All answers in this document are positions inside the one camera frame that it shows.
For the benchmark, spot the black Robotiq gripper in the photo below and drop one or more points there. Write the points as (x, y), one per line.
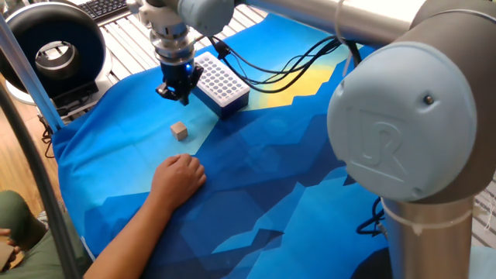
(178, 73)

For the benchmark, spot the small wooden cube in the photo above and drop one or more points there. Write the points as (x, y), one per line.
(179, 131)

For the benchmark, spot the blue tube rack white top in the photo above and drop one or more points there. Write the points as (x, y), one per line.
(224, 85)

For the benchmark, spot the brown object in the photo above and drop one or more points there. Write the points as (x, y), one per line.
(4, 256)

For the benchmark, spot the person's right forearm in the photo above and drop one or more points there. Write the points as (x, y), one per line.
(124, 248)

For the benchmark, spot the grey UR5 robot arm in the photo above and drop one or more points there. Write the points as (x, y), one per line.
(407, 124)

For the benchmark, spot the person's right hand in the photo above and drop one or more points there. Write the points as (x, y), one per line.
(176, 180)

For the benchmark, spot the person's left hand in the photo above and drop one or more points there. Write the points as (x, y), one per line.
(9, 240)

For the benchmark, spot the black computer keyboard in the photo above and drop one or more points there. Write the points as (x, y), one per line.
(104, 7)

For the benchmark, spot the blue mountain print cloth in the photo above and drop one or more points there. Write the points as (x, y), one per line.
(271, 162)

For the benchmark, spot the green trousers leg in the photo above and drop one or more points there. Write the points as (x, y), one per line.
(42, 259)

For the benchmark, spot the white printed wrist mount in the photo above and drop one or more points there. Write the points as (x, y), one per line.
(145, 13)

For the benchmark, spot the blue aluminium frame post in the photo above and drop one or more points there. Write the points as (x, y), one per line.
(35, 81)

